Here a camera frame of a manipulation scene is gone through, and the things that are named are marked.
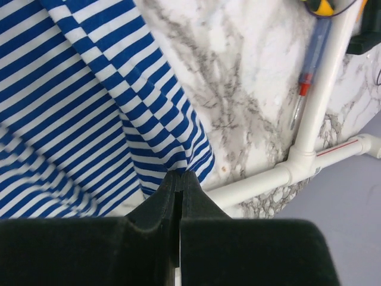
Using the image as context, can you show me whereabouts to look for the white PVC pipe stand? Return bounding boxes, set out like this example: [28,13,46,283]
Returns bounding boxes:
[207,1,380,209]

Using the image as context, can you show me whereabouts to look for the blue red handled screwdriver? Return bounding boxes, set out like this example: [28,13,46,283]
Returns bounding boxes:
[290,18,332,130]

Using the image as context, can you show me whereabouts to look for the blue white striped garment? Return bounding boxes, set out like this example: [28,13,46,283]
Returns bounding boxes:
[1,1,214,219]

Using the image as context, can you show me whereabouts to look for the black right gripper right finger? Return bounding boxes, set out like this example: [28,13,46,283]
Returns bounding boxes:
[179,172,340,285]

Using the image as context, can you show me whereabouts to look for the yellow black pliers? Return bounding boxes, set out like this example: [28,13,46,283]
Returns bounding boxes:
[301,0,371,23]

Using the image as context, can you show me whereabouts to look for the black T-shaped tool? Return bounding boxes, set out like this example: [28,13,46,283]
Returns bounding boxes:
[346,0,380,55]

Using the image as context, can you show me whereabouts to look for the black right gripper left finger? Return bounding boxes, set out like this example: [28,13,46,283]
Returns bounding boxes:
[1,172,180,285]

